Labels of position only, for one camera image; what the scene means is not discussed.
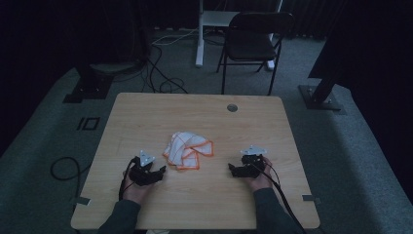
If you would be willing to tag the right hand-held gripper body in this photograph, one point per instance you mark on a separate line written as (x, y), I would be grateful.
(250, 164)

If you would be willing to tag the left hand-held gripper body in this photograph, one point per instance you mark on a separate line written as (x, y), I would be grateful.
(142, 169)

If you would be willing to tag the white cloth with orange grid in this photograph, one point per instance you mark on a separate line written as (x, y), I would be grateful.
(188, 150)

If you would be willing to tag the person's right hand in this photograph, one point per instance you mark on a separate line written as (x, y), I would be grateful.
(261, 182)

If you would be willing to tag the person's left hand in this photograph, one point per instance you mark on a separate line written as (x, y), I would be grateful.
(136, 191)

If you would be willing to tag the grey round table grommet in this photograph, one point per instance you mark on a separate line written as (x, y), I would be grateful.
(232, 108)

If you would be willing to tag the grey tape strip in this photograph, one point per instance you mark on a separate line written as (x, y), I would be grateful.
(311, 198)
(82, 201)

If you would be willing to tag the slanted black stand with base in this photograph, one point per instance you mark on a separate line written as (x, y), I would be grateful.
(319, 97)

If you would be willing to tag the black folding chair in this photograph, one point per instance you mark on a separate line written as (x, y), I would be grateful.
(250, 45)

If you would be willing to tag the black stand with base plate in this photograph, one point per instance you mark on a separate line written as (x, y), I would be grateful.
(89, 87)

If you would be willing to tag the white desk frame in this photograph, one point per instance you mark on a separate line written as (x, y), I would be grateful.
(200, 39)

